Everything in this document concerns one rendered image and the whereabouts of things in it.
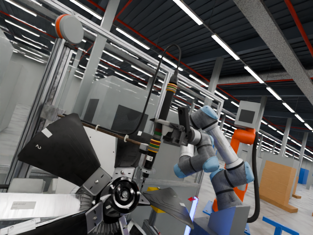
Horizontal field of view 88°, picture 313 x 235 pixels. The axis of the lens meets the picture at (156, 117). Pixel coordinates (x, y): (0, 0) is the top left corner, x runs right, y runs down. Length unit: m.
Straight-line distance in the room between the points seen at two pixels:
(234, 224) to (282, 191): 7.33
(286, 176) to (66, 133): 8.16
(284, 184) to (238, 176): 7.30
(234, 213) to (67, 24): 1.39
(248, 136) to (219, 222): 3.48
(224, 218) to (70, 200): 0.81
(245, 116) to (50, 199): 4.19
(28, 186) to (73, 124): 0.26
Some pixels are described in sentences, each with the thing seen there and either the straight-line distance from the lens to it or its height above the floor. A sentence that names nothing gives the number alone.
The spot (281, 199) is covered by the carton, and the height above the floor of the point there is 0.29.
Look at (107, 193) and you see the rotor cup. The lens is 0.60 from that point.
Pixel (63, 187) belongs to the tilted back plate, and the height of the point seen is 1.11.
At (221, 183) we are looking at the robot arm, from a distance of 1.17.
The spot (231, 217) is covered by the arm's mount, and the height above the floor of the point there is 1.12.
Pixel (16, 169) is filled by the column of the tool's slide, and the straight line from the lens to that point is 1.17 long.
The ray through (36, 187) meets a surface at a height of 1.14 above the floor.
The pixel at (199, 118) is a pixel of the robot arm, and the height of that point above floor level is 1.61.
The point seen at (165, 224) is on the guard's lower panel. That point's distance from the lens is 2.02.
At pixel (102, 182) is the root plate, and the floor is 1.23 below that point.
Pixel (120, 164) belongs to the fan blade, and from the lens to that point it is 0.74.
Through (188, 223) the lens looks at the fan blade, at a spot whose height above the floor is 1.13.
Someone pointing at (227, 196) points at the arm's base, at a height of 1.21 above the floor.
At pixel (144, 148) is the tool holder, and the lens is 0.67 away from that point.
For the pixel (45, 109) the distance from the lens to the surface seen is 1.05.
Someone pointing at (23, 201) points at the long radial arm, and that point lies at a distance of 0.71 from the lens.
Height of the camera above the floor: 1.46
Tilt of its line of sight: 4 degrees up
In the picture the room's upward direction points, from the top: 17 degrees clockwise
